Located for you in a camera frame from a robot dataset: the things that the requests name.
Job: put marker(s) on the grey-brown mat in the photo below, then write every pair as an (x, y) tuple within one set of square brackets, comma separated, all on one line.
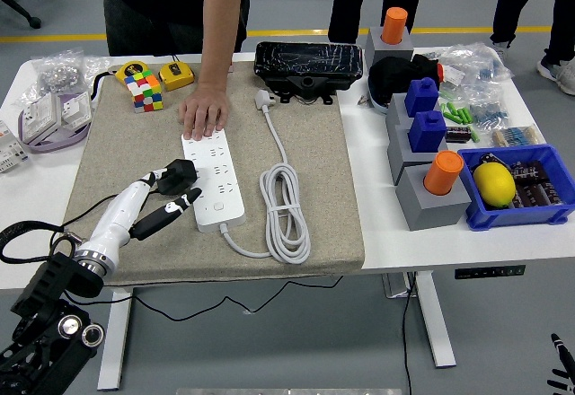
[(314, 188)]

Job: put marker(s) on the blue plastic bin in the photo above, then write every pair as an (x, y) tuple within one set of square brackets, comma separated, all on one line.
[(512, 217)]

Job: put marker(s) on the orange cylinder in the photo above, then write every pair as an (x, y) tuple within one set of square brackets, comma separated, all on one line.
[(394, 24), (442, 172)]

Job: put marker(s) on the round yellow tape measure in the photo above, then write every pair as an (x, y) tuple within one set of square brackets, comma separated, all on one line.
[(130, 70)]

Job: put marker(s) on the clear bag of blue resistors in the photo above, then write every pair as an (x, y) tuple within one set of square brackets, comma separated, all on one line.
[(487, 112)]

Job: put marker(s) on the white bowl with blue rim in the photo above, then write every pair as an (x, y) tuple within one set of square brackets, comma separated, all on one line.
[(377, 107)]

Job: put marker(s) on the clear bag of metal parts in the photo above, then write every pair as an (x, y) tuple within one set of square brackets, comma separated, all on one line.
[(56, 76)]

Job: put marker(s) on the large clear bag of resistors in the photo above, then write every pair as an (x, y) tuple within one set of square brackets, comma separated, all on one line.
[(480, 60)]

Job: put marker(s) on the small orange cap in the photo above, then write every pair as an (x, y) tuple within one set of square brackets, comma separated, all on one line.
[(441, 73)]

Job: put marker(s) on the small yellow tape measure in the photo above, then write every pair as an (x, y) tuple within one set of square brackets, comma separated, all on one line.
[(176, 76)]

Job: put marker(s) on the small black clip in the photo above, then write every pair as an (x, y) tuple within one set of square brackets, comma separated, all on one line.
[(487, 159)]

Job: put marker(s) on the black cloth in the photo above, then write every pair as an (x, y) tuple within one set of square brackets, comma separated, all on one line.
[(391, 76)]

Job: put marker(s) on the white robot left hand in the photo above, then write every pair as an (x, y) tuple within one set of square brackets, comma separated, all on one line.
[(117, 215)]

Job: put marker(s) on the white power strip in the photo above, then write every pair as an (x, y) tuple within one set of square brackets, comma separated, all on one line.
[(220, 152)]

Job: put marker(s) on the dark brown capacitor pack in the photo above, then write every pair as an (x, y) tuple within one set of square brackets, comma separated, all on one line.
[(534, 188)]

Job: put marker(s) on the white table leg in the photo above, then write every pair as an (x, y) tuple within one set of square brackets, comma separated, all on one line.
[(433, 323), (114, 345)]

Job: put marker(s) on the yellow lemon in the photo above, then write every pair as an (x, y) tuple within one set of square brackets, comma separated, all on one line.
[(494, 184)]

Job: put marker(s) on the scrambled colour puzzle cube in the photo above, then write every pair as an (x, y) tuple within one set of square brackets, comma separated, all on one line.
[(146, 92)]

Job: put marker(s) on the purple tray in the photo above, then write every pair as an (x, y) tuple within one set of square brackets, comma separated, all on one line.
[(49, 146)]

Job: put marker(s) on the white socket box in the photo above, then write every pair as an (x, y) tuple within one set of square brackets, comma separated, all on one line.
[(40, 116), (76, 107)]

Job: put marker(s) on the person's left hand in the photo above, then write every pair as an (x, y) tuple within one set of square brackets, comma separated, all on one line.
[(206, 110)]

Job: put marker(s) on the clear bag of taped resistors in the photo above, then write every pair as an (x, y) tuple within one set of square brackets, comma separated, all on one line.
[(516, 136)]

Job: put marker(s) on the blue block with knob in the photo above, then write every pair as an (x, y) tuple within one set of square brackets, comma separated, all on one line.
[(427, 134), (421, 99)]

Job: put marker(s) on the black plug adapter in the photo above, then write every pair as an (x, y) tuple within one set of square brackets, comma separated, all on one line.
[(179, 175)]

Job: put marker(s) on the green battery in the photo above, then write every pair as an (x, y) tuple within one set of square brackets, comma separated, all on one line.
[(453, 117), (475, 135), (445, 111), (468, 116)]

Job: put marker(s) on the person's left forearm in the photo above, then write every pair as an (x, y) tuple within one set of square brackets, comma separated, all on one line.
[(220, 31)]

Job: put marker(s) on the grey square block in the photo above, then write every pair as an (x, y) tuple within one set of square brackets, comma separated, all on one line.
[(431, 213), (375, 47), (397, 152), (395, 112)]

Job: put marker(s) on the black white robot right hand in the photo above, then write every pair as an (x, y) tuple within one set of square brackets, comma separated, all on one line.
[(567, 360)]

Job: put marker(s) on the black table control panel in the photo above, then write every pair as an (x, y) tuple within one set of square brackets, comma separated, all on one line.
[(489, 272)]

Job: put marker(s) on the small white carton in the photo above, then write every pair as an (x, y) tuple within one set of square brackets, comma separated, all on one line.
[(454, 76)]

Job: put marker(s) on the white circuit breaker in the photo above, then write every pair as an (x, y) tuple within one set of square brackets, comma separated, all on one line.
[(9, 152)]

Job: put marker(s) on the black device in plastic wrap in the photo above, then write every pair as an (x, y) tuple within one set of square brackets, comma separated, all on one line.
[(307, 60)]

